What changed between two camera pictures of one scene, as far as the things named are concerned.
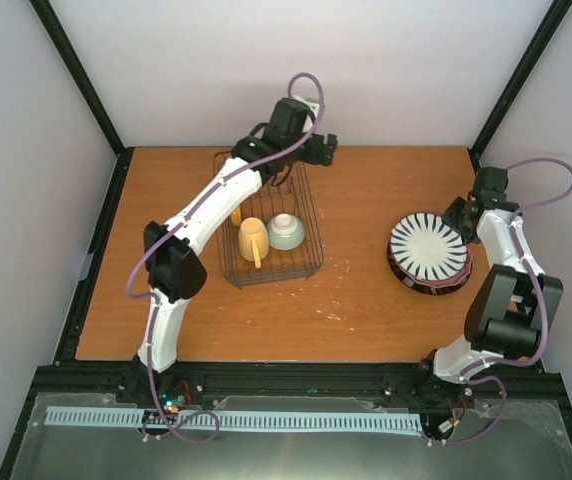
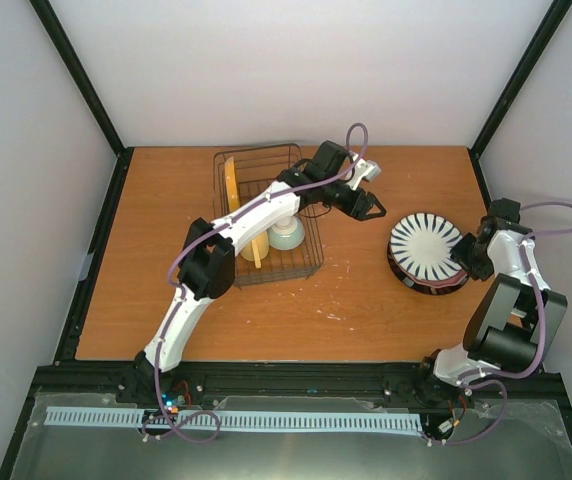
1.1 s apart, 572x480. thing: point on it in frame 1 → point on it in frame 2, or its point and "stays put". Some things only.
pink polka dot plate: [440, 283] stays put
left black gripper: [313, 157] → [359, 211]
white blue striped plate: [425, 247] stays put
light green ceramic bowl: [286, 231] stays put
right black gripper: [448, 218] → [458, 256]
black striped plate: [416, 285] stays put
